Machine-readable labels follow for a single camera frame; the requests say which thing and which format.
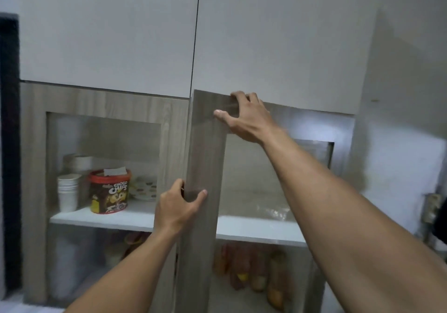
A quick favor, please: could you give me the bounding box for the clear plastic bag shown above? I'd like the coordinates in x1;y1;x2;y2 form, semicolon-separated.
240;196;292;223

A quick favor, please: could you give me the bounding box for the person's left forearm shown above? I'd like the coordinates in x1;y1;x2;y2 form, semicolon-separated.
64;227;183;313

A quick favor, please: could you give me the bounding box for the wood-framed glass cabinet door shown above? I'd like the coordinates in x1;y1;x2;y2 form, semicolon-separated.
174;90;356;313
20;82;191;307

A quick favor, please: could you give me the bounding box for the stack of white paper cups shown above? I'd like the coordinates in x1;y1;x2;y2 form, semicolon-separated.
57;174;83;213

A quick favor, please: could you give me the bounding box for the white upper cabinet door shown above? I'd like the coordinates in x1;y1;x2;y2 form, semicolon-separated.
191;0;382;116
0;0;202;99

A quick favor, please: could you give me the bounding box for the person's right forearm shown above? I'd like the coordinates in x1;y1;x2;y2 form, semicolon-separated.
262;126;447;313

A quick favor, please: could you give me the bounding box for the orange plastic item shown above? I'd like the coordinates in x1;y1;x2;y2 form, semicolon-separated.
123;232;151;255

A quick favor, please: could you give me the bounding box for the person's right hand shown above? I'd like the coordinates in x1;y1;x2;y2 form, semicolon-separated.
213;91;281;146

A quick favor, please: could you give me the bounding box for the person's left hand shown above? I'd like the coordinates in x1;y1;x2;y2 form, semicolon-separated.
153;178;208;236

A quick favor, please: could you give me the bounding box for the white cabinet shelf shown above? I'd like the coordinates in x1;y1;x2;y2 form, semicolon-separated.
50;200;308;248

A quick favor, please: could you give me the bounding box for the group of orange bottles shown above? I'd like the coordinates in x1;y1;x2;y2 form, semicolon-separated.
212;242;295;310

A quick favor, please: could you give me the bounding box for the dark object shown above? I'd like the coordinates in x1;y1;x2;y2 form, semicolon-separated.
431;197;447;246

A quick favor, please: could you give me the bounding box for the white round container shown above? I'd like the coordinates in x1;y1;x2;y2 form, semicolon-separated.
63;153;94;176

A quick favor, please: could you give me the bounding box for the brown cereal tub red lid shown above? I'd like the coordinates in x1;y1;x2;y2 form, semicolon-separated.
88;169;132;215

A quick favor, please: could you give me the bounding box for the dotted white plate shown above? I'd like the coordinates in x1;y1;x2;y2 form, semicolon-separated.
129;178;158;202

